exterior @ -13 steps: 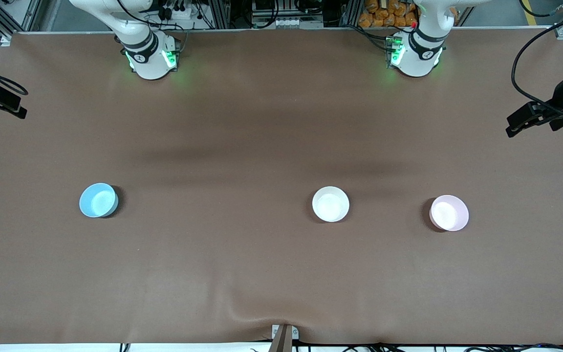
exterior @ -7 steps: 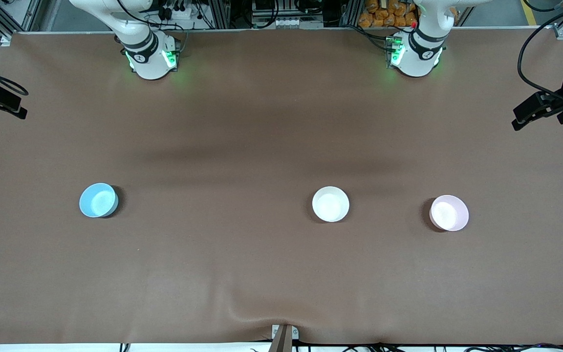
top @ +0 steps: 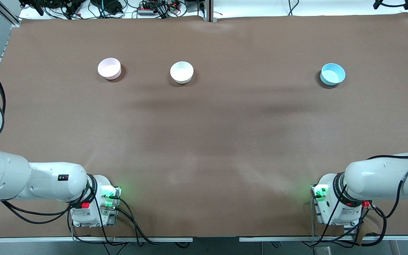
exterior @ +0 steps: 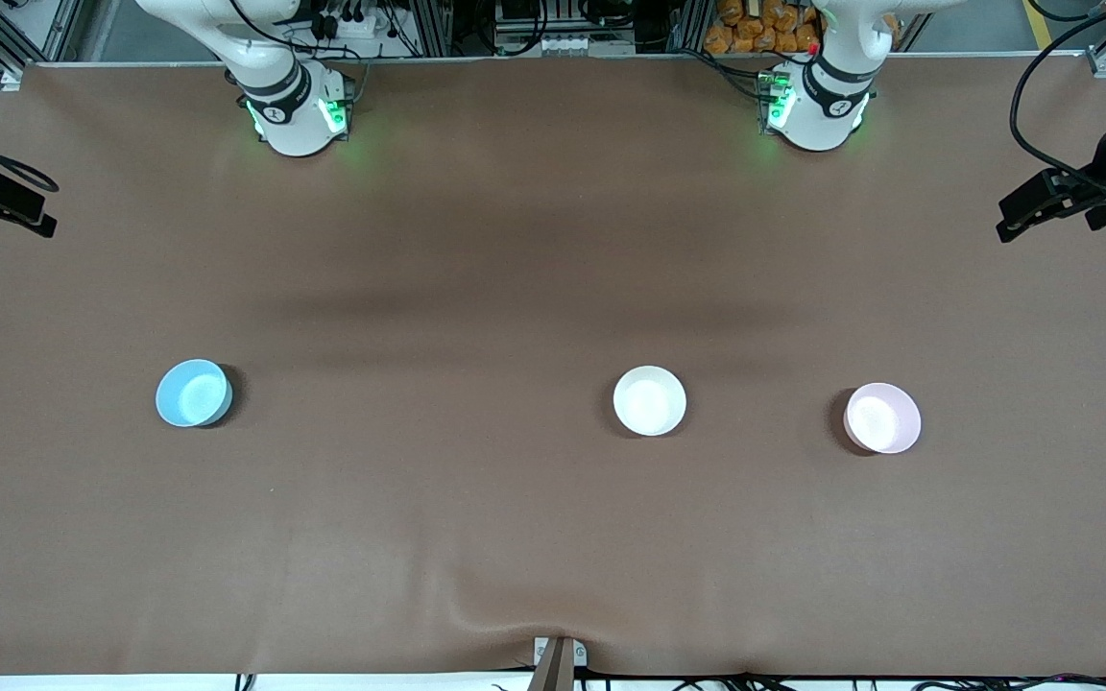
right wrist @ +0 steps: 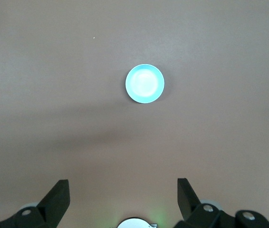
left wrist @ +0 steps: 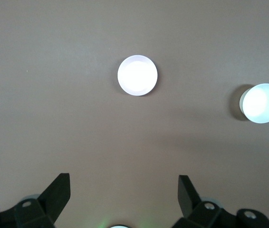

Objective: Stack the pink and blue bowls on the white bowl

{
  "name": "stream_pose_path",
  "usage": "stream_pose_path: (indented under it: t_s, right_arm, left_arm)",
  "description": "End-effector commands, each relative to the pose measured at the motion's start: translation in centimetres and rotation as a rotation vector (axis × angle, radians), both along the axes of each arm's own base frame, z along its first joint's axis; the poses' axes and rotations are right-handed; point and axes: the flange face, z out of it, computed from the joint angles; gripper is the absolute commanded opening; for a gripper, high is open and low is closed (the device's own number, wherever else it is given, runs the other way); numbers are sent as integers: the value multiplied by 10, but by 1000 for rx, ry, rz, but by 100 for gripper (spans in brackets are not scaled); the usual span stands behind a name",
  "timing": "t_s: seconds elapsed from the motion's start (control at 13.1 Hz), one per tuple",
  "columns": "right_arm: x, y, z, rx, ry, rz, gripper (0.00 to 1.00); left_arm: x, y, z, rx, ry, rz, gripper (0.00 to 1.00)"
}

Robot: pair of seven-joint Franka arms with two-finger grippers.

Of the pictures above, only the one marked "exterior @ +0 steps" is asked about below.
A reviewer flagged white bowl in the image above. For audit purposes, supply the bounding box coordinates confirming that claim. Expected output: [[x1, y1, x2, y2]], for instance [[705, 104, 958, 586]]
[[613, 366, 687, 438]]

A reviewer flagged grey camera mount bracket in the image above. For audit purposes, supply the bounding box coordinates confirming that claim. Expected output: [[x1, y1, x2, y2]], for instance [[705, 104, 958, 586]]
[[532, 636, 589, 691]]

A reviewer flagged white power strip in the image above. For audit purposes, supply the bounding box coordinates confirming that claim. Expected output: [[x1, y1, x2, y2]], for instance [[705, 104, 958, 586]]
[[308, 0, 391, 41]]

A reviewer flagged white terminal block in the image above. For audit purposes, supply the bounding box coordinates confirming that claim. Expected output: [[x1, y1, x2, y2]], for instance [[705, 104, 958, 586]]
[[534, 34, 610, 57]]

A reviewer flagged black base cable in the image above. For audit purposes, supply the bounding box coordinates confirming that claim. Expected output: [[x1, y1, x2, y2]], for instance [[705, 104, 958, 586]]
[[685, 46, 767, 101]]

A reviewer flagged orange items pile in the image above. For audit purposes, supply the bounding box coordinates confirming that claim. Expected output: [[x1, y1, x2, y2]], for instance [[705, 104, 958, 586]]
[[704, 0, 825, 57]]

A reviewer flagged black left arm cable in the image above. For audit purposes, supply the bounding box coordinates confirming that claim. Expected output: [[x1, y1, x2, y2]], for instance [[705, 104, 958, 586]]
[[1008, 0, 1106, 189]]

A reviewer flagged blue bowl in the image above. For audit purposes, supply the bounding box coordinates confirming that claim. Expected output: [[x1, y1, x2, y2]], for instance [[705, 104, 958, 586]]
[[156, 359, 234, 429]]

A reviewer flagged brown table cloth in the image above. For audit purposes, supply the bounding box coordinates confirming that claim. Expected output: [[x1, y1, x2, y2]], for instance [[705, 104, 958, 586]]
[[0, 53, 1106, 679]]

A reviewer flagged pink bowl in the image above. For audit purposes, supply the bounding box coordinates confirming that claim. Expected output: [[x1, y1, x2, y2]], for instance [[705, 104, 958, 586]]
[[843, 382, 923, 455]]

